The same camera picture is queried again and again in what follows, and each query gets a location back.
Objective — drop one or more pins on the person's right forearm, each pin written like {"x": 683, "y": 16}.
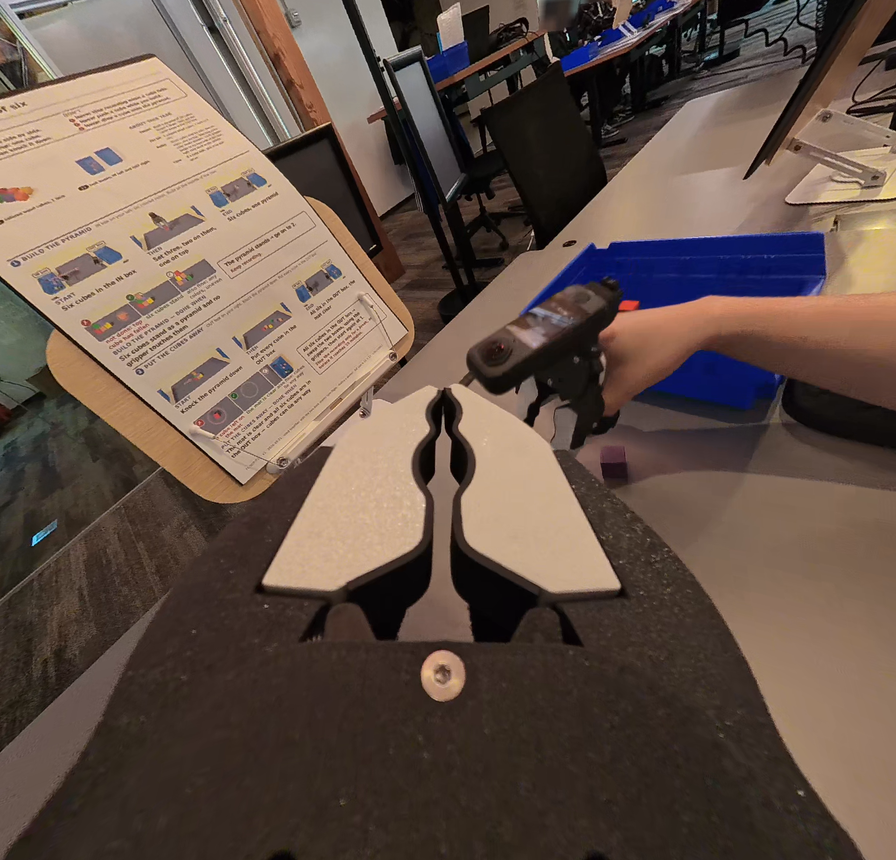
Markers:
{"x": 805, "y": 342}

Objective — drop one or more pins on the wooden instruction board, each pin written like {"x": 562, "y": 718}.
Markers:
{"x": 175, "y": 279}
{"x": 826, "y": 69}

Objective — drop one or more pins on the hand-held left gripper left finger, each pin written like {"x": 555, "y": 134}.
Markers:
{"x": 350, "y": 517}

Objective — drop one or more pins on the black office chair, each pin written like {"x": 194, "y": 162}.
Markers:
{"x": 546, "y": 153}

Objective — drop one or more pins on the grey display panel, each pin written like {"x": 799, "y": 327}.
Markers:
{"x": 427, "y": 118}

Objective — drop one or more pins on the wooden background desk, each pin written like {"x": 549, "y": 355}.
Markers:
{"x": 490, "y": 58}

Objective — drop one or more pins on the purple cube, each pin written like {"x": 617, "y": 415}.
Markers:
{"x": 614, "y": 462}

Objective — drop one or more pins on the wooden pillar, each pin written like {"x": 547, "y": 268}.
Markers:
{"x": 280, "y": 41}

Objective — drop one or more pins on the black metal pole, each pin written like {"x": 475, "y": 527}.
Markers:
{"x": 355, "y": 13}

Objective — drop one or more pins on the black round stand base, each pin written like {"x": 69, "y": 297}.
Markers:
{"x": 462, "y": 305}

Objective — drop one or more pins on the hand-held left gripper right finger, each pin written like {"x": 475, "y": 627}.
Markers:
{"x": 539, "y": 517}

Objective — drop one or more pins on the small blue storage bin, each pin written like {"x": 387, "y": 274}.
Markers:
{"x": 448, "y": 62}
{"x": 581, "y": 56}

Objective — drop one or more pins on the blue plastic bin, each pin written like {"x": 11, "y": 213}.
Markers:
{"x": 700, "y": 265}

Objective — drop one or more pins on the black panel stand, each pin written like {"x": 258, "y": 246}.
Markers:
{"x": 322, "y": 181}

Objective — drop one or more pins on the person's right hand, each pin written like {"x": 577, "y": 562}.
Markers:
{"x": 651, "y": 349}

